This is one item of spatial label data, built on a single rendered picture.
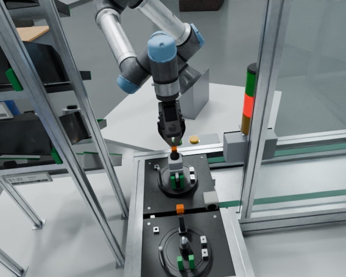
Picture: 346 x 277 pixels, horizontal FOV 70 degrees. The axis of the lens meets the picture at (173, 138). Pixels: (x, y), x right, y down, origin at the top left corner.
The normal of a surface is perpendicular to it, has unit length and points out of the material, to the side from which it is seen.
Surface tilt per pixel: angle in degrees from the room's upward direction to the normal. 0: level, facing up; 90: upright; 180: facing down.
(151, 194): 0
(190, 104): 90
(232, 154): 90
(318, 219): 90
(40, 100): 90
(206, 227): 0
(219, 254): 0
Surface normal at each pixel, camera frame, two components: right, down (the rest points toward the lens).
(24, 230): -0.09, -0.76
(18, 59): 0.07, 0.63
